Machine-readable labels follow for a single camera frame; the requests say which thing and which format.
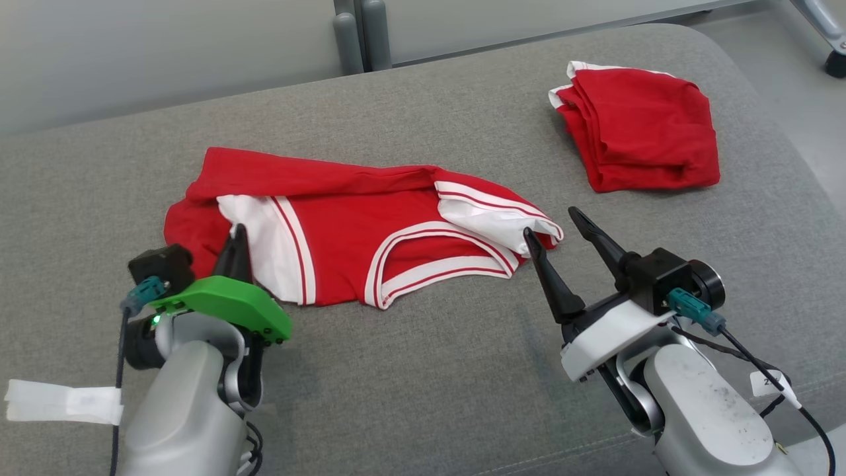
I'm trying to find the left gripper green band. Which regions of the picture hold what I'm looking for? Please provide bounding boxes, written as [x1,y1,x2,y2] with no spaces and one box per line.
[122,223,293,371]

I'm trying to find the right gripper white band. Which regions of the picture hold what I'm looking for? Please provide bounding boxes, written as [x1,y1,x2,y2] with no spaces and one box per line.
[523,206,676,384]

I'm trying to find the red Bulls 23 jersey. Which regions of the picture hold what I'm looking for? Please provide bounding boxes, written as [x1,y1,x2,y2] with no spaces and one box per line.
[163,146,565,311]

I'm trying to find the red Bulls 23 shorts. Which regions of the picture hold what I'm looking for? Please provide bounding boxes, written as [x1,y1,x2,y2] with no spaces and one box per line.
[548,60,722,194]

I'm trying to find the grey fabric sofa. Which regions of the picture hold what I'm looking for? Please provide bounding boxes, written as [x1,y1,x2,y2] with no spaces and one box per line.
[0,23,846,476]

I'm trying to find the white tape flag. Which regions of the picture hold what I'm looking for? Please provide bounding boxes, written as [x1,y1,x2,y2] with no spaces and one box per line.
[4,378,125,426]

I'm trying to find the grey stand leg with caster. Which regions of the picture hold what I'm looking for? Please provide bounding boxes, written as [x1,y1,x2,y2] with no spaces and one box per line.
[788,0,846,79]

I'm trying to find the teal left camera connector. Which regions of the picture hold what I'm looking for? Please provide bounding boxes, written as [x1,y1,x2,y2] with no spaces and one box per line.
[120,276,167,317]

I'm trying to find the teal camera connector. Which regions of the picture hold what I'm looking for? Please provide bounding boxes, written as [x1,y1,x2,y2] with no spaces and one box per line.
[666,288,728,336]
[120,276,167,317]

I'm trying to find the teal right camera connector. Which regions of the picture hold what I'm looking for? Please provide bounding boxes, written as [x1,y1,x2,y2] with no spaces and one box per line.
[666,288,728,336]

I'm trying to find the black left camera cable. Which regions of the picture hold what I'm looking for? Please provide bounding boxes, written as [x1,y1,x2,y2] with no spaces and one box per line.
[108,305,131,476]

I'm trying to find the black camera cable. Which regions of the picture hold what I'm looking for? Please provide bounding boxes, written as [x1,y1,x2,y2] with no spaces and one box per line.
[717,327,838,476]
[108,305,131,476]

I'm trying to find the thin black right gripper cable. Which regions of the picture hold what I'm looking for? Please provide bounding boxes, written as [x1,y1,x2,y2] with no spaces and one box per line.
[669,324,790,418]

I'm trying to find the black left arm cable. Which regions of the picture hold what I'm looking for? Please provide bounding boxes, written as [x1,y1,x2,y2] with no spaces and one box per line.
[239,420,265,476]

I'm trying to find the black right camera cable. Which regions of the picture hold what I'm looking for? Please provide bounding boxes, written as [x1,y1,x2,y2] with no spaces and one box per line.
[717,327,838,476]

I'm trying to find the small white cable label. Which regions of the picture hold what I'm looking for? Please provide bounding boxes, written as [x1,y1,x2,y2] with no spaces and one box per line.
[749,369,792,399]

